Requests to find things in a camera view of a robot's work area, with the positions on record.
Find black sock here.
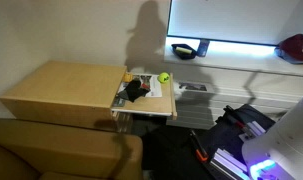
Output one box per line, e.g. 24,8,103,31
117,78,151,103

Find dark robot base board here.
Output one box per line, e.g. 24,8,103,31
204,103,276,169

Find wooden drawer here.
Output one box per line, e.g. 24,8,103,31
110,72,179,121

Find open magazine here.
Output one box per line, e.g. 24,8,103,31
117,73,163,99

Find yellow-green tennis ball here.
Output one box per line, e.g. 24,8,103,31
158,72,171,84

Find small yellow object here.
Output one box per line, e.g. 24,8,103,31
122,72,134,83

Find grey booklet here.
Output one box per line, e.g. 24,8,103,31
111,95,127,108

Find photo pamphlet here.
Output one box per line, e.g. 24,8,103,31
178,81,209,93

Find black tray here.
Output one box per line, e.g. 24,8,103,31
170,43,199,61

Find yellow sponge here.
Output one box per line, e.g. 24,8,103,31
175,46,193,55

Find white radiator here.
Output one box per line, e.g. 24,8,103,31
165,78,303,131

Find wooden nightstand cabinet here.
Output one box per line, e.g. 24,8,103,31
0,60,128,131

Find red and black clamp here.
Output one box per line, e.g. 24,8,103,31
223,104,255,134

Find aluminium extrusion rails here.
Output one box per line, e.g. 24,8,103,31
209,148,252,180

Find window roller blind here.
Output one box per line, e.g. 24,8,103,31
167,0,303,47

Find red bag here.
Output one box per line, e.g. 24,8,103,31
274,33,303,65

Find orange-handled black tool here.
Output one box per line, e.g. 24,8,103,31
189,129,210,164

